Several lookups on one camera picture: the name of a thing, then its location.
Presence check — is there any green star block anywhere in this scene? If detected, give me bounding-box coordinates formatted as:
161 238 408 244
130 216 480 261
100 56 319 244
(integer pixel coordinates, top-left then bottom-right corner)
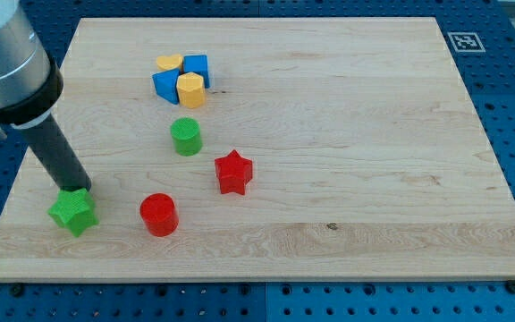
47 188 99 237

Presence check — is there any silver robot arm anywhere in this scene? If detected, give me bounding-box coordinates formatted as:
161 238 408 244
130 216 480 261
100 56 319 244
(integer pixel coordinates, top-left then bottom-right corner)
0 0 63 140

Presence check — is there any red star block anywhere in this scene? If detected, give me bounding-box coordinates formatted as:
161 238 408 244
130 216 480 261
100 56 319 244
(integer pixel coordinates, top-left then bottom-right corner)
215 149 253 195

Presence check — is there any light wooden board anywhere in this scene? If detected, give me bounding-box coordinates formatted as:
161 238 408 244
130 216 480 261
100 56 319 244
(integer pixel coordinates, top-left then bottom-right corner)
0 17 515 283

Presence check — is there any green cylinder block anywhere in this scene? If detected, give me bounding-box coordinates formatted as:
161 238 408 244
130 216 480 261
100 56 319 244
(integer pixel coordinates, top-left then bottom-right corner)
170 117 203 157

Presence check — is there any yellow hexagon block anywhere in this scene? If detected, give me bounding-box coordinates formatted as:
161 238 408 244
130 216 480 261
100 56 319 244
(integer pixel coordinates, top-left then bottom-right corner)
176 72 206 108

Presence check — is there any red cylinder block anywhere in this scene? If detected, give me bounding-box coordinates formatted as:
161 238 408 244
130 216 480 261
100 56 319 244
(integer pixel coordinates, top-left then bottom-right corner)
139 193 179 237

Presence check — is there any blue cube block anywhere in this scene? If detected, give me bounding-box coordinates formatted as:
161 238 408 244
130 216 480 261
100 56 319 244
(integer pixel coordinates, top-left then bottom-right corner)
183 55 210 89

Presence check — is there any blue triangle block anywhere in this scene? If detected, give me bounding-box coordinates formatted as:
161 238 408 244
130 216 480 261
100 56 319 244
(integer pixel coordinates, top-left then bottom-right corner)
152 69 180 105

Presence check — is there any yellow heart block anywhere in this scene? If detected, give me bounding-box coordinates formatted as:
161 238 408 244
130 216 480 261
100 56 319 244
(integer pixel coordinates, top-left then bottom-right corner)
156 54 184 72

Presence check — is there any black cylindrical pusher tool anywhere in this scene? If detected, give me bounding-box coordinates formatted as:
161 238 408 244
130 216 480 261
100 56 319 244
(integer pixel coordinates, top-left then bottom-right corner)
12 111 91 191

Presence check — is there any white fiducial marker tag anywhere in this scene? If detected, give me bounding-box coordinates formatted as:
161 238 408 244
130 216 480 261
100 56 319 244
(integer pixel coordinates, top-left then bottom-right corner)
447 32 485 53

